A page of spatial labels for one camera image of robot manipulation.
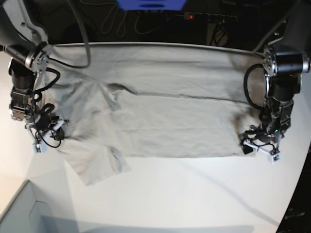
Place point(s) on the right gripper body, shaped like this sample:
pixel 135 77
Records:
pixel 41 128

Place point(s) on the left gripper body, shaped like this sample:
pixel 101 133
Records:
pixel 260 140

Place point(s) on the beige t-shirt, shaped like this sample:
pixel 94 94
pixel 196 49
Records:
pixel 148 101

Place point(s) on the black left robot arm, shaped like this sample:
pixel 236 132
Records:
pixel 287 55

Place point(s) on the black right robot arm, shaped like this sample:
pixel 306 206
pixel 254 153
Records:
pixel 27 45

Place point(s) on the black power strip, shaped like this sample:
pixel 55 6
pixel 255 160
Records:
pixel 209 18

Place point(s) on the blue bin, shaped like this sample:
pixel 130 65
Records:
pixel 137 5

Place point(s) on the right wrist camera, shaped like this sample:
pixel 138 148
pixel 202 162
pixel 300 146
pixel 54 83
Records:
pixel 40 148

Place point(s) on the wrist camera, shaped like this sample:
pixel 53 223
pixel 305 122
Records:
pixel 40 148
pixel 273 157

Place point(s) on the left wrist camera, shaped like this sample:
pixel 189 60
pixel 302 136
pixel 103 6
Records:
pixel 273 157

